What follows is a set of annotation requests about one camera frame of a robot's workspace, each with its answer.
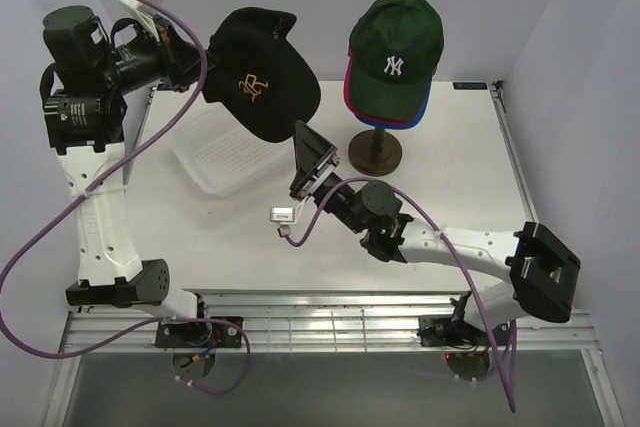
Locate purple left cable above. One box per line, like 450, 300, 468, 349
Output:
0, 0, 251, 395

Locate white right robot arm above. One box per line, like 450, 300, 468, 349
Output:
290, 121, 581, 344

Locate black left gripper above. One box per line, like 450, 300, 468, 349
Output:
96, 13, 219, 96

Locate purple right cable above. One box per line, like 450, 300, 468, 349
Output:
287, 177, 519, 413

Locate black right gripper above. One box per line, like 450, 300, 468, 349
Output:
289, 119, 365, 235

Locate blue baseball cap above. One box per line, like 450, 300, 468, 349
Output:
355, 88, 431, 130

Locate white plastic basket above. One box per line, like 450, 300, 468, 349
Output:
169, 103, 293, 198

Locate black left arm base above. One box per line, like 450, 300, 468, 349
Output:
154, 316, 244, 349

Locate black baseball cap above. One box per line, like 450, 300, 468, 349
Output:
344, 0, 445, 123

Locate magenta baseball cap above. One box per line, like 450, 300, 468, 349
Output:
345, 41, 443, 121

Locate dark wooden mannequin stand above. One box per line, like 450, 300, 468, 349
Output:
348, 128, 403, 177

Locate purple cable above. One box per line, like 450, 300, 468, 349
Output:
287, 177, 519, 413
0, 0, 251, 395

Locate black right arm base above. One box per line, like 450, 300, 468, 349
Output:
417, 315, 491, 352

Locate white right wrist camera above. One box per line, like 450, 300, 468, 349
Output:
269, 205, 302, 238

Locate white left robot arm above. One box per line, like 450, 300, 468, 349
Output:
41, 5, 212, 347

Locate aluminium rail frame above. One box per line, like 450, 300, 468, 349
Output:
42, 80, 601, 427

